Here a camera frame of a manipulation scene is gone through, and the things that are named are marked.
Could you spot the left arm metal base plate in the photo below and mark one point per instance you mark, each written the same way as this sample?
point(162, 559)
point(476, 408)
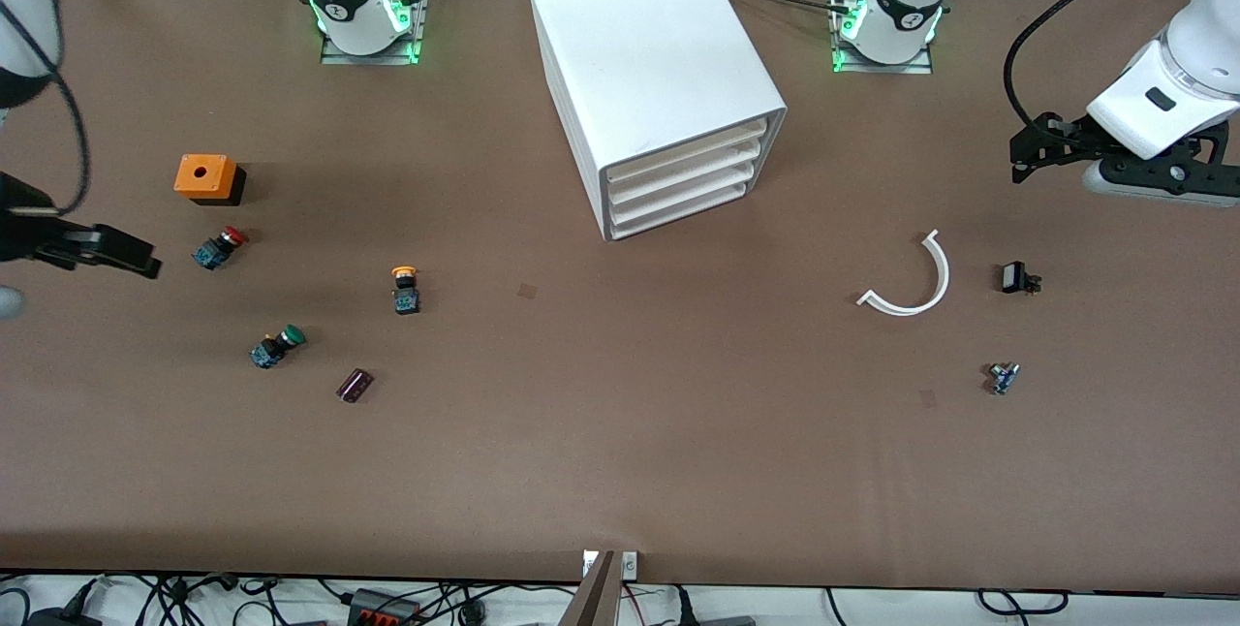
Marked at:
point(920, 67)

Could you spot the small blue potentiometer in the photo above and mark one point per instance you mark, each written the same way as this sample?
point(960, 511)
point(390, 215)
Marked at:
point(1003, 378)

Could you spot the black power strip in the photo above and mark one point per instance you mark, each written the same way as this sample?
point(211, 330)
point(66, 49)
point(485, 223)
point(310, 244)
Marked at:
point(383, 610)

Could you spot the red push button switch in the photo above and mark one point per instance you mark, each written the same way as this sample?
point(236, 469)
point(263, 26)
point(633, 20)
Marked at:
point(218, 250)

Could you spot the white plastic drawer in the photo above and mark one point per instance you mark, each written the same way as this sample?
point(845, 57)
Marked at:
point(688, 187)
point(688, 170)
point(688, 205)
point(688, 152)

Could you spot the orange button enclosure box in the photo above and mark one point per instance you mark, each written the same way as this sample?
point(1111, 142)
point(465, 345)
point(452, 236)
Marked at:
point(218, 183)

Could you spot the green push button switch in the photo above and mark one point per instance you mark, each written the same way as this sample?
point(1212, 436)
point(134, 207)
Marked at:
point(276, 347)

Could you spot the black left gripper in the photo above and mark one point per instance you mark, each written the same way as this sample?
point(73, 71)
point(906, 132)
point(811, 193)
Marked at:
point(1078, 140)

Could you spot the white drawer cabinet shell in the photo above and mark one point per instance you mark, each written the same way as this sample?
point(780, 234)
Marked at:
point(639, 35)

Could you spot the small black switch component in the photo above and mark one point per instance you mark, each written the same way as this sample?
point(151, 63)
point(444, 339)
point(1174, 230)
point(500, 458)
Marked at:
point(1013, 277)

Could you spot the black power adapter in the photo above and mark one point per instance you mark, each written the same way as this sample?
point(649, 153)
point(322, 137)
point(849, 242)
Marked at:
point(58, 618)

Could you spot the small white bracket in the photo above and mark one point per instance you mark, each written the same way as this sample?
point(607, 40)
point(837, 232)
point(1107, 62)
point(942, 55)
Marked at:
point(590, 564)
point(630, 564)

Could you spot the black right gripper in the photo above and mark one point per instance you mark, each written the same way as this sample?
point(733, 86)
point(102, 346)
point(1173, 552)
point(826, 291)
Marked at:
point(21, 236)

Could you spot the white curved plastic strip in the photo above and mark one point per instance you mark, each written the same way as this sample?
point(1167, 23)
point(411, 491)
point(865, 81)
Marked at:
point(945, 275)

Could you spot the brown wooden post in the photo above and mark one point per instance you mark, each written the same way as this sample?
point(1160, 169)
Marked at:
point(593, 602)

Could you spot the purple cylindrical capacitor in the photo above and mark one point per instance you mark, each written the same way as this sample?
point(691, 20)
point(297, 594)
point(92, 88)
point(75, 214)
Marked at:
point(355, 386)

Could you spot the orange push button switch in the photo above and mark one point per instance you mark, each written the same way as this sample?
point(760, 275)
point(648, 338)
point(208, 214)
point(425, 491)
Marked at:
point(406, 298)

